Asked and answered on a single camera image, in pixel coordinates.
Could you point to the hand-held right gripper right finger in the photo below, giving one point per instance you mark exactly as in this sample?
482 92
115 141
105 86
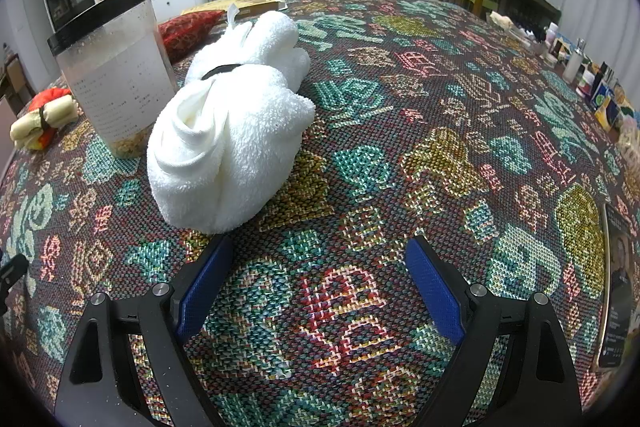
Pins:
435 292

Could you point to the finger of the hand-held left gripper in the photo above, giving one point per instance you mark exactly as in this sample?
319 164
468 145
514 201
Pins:
10 269

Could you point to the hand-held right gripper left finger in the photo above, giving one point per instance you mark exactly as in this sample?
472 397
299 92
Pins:
205 292

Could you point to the white towel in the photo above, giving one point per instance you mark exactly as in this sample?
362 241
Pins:
225 132

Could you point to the colourful woven printed blanket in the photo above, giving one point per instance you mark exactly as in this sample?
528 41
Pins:
400 157

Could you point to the yellow rolled towel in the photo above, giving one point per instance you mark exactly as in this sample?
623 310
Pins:
50 114

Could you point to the dark printed magazine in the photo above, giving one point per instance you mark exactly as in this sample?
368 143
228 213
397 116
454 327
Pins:
620 287

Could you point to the clear jar with black lid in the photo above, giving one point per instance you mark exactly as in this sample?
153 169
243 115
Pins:
115 72

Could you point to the red patterned cushion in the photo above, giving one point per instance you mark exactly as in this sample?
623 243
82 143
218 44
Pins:
187 32

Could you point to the row of bottles and packets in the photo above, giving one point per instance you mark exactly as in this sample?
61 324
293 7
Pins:
575 62

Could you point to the yellow cardboard box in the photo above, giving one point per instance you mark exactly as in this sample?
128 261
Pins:
250 1

